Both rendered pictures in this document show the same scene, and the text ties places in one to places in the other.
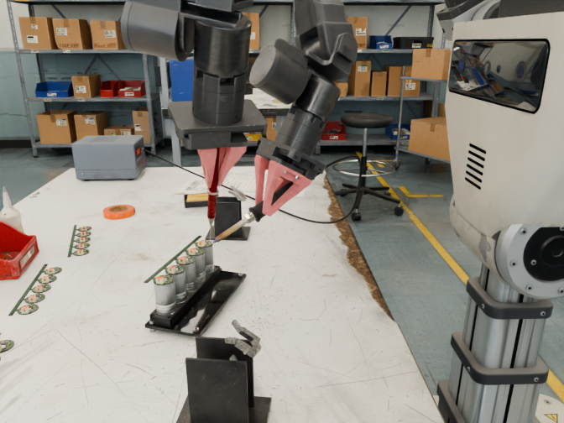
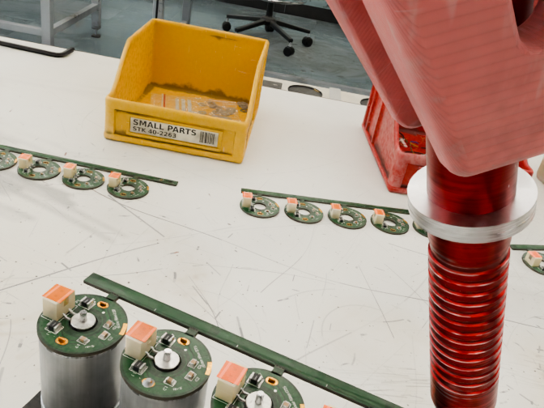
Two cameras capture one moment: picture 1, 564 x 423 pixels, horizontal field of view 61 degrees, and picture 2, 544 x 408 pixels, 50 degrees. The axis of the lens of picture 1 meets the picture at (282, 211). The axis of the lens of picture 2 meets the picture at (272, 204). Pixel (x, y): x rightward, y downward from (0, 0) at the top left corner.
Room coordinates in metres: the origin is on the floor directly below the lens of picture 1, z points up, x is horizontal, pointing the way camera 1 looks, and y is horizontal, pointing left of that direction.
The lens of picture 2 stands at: (0.56, 0.02, 0.93)
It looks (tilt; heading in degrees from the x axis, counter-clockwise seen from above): 30 degrees down; 92
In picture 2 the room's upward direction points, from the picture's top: 11 degrees clockwise
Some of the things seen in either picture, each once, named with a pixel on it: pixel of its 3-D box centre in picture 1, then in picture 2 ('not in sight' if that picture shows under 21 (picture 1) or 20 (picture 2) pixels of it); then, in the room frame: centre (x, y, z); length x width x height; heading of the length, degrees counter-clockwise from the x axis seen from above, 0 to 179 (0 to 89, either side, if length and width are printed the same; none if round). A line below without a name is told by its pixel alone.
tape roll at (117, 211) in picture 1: (118, 211); not in sight; (0.91, 0.33, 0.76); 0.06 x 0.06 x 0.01
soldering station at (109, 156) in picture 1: (111, 157); not in sight; (1.21, 0.44, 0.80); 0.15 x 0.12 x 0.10; 93
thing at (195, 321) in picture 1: (201, 300); not in sight; (0.56, 0.11, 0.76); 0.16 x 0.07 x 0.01; 164
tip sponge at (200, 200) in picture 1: (201, 199); not in sight; (0.98, 0.17, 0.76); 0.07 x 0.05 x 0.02; 103
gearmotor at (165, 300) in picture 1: (165, 297); (82, 381); (0.51, 0.14, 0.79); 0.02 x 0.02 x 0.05
